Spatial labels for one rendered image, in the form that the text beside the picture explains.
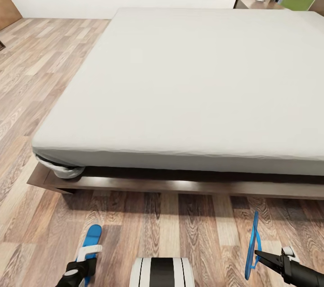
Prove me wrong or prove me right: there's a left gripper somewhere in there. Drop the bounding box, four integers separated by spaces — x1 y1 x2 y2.
66 258 97 278

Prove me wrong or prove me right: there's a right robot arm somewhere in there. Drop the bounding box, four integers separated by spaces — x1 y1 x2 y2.
254 246 324 287

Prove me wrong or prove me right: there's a sandal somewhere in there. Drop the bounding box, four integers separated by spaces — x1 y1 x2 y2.
82 224 102 287
245 211 262 280

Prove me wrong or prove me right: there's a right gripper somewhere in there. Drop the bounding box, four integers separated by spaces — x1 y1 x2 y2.
254 251 319 287

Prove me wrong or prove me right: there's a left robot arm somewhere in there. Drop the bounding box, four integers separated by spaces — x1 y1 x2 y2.
55 245 102 287

